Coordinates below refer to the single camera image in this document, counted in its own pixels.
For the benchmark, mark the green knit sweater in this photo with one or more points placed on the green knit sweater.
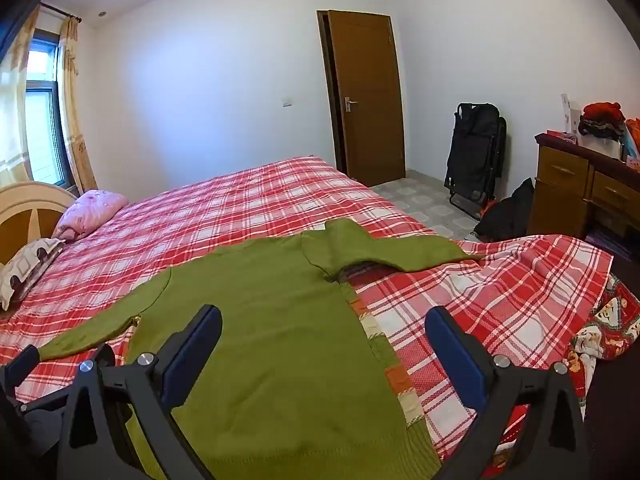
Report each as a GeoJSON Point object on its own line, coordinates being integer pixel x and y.
{"type": "Point", "coordinates": [280, 310]}

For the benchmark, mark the window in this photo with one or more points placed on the window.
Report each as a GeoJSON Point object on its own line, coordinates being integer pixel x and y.
{"type": "Point", "coordinates": [45, 125]}

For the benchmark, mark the white brown patterned pillow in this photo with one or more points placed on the white brown patterned pillow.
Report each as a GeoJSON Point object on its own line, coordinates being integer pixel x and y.
{"type": "Point", "coordinates": [27, 265]}

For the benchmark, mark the black bag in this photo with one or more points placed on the black bag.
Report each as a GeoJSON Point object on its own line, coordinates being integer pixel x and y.
{"type": "Point", "coordinates": [507, 215]}

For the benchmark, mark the pink pillow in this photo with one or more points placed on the pink pillow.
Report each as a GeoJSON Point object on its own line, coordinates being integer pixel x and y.
{"type": "Point", "coordinates": [90, 210]}

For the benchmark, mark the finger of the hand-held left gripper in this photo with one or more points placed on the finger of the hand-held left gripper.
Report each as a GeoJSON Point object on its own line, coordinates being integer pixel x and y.
{"type": "Point", "coordinates": [25, 358]}

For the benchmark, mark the brown wooden door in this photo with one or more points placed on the brown wooden door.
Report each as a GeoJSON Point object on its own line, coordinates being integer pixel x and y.
{"type": "Point", "coordinates": [367, 95]}

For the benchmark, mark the dark curtain rod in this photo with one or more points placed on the dark curtain rod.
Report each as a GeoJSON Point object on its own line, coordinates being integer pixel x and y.
{"type": "Point", "coordinates": [60, 11]}

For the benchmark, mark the cream wooden headboard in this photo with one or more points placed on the cream wooden headboard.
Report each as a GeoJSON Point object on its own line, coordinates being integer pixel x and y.
{"type": "Point", "coordinates": [22, 210]}

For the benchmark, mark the black folding chair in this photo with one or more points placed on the black folding chair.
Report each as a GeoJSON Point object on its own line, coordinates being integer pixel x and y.
{"type": "Point", "coordinates": [475, 150]}

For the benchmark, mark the sheer cream curtain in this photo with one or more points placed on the sheer cream curtain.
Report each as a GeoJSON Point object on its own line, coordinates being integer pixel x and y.
{"type": "Point", "coordinates": [12, 110]}

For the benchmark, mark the brown wooden dresser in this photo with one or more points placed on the brown wooden dresser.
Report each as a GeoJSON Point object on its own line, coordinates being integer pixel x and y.
{"type": "Point", "coordinates": [562, 185]}

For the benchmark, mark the pile of red dark clothes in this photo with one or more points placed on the pile of red dark clothes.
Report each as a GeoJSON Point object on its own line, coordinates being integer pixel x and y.
{"type": "Point", "coordinates": [602, 117]}

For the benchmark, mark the white cardboard box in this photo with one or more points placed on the white cardboard box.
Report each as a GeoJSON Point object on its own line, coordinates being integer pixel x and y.
{"type": "Point", "coordinates": [569, 112]}

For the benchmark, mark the small orange item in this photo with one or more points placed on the small orange item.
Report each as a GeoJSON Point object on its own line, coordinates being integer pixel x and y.
{"type": "Point", "coordinates": [490, 205]}

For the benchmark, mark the orange cloth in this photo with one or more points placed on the orange cloth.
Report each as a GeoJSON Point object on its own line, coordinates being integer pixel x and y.
{"type": "Point", "coordinates": [634, 135]}

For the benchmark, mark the yellow floral curtain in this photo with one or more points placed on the yellow floral curtain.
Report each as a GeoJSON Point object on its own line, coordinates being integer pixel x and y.
{"type": "Point", "coordinates": [75, 110]}

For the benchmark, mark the red printed blanket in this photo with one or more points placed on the red printed blanket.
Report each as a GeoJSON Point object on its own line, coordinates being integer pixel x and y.
{"type": "Point", "coordinates": [610, 325]}

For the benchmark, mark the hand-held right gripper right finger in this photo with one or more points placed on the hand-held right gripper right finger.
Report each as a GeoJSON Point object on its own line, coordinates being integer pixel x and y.
{"type": "Point", "coordinates": [457, 355]}

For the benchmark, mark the red plaid bedsheet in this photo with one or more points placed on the red plaid bedsheet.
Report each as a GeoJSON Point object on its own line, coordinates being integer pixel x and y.
{"type": "Point", "coordinates": [225, 200]}

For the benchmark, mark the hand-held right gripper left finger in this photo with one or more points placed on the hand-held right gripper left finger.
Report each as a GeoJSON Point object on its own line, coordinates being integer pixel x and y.
{"type": "Point", "coordinates": [192, 355]}

